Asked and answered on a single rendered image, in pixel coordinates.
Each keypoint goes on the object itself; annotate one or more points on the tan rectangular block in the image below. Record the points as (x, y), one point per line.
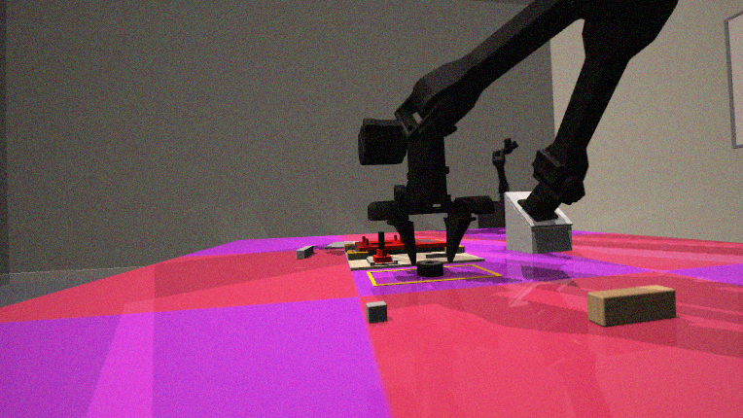
(632, 305)

